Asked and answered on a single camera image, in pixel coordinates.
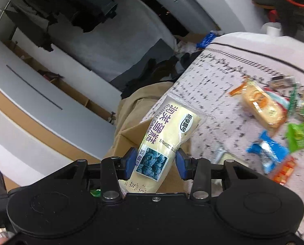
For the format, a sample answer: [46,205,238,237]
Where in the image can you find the cream blueberry cake packet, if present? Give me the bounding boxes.
[120,92,212,194]

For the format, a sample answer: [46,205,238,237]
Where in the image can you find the red orange snack packet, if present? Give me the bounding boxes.
[271,155,296,186]

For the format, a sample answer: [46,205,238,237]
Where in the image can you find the tan blanket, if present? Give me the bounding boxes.
[113,81,174,143]

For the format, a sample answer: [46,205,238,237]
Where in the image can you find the orange bread snack packet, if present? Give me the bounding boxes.
[229,77,287,132]

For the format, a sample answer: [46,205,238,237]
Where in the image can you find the white patterned bed cloth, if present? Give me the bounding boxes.
[164,31,304,243]

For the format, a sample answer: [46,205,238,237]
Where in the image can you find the pile of dark clothes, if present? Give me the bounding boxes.
[121,51,201,99]

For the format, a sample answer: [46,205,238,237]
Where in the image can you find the clear dark candy packet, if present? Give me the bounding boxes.
[268,75,296,89]

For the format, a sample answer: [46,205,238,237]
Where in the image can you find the hanging dark clothes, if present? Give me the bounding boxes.
[5,0,118,52]

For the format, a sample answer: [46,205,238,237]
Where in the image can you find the blue snack packet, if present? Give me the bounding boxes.
[263,88,290,109]
[247,130,290,175]

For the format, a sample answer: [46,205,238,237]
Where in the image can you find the brown cardboard box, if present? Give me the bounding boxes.
[100,113,224,202]

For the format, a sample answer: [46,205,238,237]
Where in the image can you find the white mini fridge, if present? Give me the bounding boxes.
[157,0,220,34]

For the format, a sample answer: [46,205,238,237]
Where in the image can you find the green candy packet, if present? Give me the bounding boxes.
[90,189,101,197]

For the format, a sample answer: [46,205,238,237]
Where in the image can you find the shiny blue bag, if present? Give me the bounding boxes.
[196,32,217,49]

